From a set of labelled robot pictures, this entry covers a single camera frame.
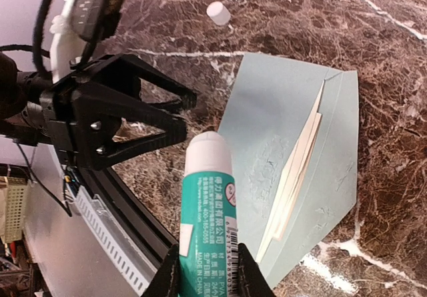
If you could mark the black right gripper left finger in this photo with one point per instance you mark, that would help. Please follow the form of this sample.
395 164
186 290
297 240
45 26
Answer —
166 281

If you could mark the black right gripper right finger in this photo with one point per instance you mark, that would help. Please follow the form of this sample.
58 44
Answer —
251 282

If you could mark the white slotted cable duct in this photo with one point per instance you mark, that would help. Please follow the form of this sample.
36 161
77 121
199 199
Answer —
127 258

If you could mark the spare gray paper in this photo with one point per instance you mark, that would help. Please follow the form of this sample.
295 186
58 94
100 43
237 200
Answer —
291 180

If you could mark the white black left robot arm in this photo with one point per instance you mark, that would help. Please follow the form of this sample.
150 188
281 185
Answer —
27 70

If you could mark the light blue paper envelope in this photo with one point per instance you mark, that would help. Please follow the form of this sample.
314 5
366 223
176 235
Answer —
271 100

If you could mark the white green glue stick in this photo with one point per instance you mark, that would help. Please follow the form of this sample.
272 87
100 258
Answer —
208 237

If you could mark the black front table rail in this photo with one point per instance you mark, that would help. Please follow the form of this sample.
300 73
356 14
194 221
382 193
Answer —
144 229

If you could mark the small white glue cap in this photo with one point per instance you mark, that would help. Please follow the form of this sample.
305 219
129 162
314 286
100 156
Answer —
218 13

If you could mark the white plastic basket background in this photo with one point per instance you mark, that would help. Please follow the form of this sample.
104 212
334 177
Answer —
14 193

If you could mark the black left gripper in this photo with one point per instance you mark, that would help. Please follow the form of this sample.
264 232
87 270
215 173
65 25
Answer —
96 128

